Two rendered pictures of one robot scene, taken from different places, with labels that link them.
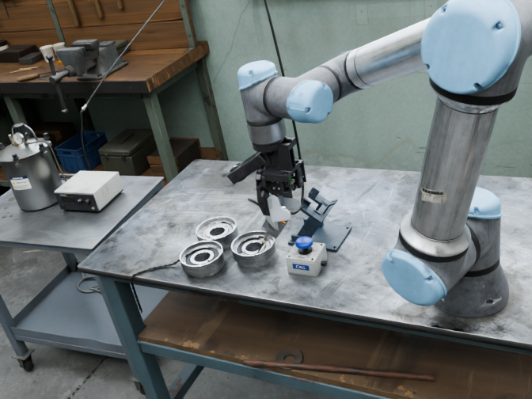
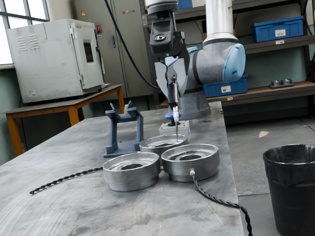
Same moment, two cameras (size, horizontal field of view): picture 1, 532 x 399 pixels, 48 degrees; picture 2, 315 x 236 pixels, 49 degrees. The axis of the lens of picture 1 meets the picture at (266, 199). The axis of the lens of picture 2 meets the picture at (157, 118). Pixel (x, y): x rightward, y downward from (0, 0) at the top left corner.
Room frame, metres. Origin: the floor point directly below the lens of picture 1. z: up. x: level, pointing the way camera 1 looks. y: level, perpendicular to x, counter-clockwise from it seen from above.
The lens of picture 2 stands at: (1.46, 0.74, 1.02)
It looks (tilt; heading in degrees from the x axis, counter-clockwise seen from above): 10 degrees down; 249
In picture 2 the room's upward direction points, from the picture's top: 9 degrees counter-clockwise
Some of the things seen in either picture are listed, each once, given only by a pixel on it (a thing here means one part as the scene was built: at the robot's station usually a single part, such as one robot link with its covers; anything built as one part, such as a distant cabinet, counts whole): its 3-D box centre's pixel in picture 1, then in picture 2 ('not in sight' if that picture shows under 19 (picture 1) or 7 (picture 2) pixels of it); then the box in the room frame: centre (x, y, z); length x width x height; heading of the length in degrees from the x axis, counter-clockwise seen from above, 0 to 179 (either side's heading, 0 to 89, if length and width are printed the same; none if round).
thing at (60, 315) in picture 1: (85, 279); not in sight; (1.94, 0.74, 0.34); 0.67 x 0.46 x 0.68; 63
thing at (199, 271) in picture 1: (203, 260); (191, 162); (1.20, 0.18, 0.82); 0.10 x 0.10 x 0.04
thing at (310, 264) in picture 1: (309, 258); (175, 131); (1.11, -0.07, 0.82); 0.08 x 0.07 x 0.05; 59
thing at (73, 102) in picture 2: not in sight; (81, 134); (0.97, -2.71, 0.39); 1.50 x 0.62 x 0.78; 59
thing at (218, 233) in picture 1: (218, 233); (132, 171); (1.30, 0.14, 0.82); 0.10 x 0.10 x 0.04
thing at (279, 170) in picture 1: (277, 165); (167, 33); (1.11, -0.04, 1.07); 0.09 x 0.08 x 0.12; 56
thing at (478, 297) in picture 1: (468, 272); (187, 101); (0.93, -0.36, 0.85); 0.15 x 0.15 x 0.10
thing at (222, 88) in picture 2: not in sight; (225, 84); (-0.87, -2.92, 0.56); 0.52 x 0.38 x 0.22; 146
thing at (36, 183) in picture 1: (51, 164); not in sight; (1.96, 0.71, 0.83); 0.41 x 0.19 x 0.30; 63
